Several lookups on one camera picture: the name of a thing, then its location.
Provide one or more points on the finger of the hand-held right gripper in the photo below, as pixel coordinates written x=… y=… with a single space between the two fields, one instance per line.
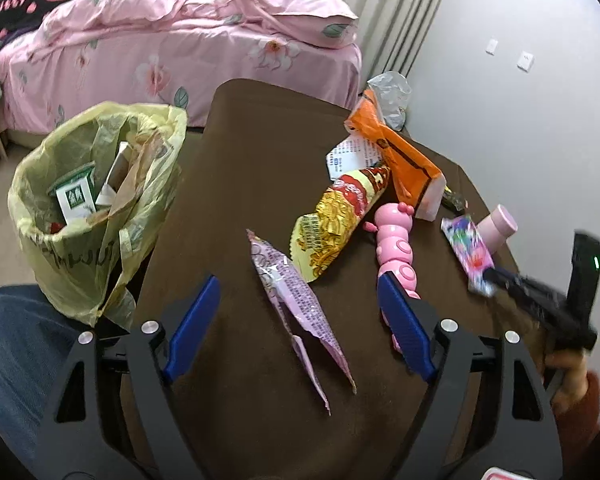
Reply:
x=530 y=295

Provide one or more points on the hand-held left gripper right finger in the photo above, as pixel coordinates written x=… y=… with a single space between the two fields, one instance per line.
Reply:
x=405 y=332

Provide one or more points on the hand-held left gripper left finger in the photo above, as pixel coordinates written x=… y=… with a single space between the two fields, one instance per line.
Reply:
x=192 y=330

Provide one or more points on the colourful candy wrapper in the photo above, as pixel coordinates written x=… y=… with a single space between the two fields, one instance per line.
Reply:
x=467 y=250

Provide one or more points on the pink snack wrapper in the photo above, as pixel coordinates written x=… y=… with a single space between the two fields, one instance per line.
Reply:
x=290 y=285

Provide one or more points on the yellow noodle snack packet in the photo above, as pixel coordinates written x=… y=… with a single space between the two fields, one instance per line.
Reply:
x=330 y=220

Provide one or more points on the yellow bag lined bin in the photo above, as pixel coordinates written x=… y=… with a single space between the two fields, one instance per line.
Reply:
x=40 y=260

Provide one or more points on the orange snack packet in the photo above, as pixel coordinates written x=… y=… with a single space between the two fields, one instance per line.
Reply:
x=405 y=155

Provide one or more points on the white printed wrapper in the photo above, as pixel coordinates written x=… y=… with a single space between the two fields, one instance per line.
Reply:
x=347 y=154

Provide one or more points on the person's right forearm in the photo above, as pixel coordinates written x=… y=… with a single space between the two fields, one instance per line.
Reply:
x=582 y=420

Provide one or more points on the person's right hand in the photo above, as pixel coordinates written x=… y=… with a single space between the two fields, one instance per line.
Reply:
x=567 y=372

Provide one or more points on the pink bottle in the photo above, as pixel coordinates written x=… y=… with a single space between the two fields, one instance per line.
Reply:
x=497 y=225

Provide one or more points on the pink caterpillar toy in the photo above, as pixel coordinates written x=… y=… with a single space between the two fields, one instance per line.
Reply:
x=395 y=240

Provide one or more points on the small dark candy wrapper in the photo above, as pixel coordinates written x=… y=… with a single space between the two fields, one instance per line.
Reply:
x=454 y=200

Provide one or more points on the crumpled brown paper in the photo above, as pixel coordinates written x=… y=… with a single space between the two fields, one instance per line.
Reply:
x=140 y=175

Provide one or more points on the brown table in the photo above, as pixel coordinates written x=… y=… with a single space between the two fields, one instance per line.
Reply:
x=240 y=170

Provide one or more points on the white cardboard box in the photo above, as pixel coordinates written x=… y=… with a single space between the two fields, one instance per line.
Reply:
x=115 y=172

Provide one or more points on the person's leg in jeans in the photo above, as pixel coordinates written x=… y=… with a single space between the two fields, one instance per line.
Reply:
x=15 y=350

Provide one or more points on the green white carton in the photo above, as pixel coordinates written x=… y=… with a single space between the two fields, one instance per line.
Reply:
x=75 y=195

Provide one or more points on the white plastic bag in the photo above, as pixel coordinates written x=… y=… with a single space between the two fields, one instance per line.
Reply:
x=392 y=92

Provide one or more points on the bed with pink floral sheet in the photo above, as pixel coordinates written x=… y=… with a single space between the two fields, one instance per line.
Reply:
x=130 y=80

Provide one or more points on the pink floral duvet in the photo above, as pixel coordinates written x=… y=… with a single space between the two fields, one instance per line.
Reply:
x=180 y=5

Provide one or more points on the white wall socket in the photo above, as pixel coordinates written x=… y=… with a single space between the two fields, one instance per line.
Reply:
x=491 y=46
x=525 y=61

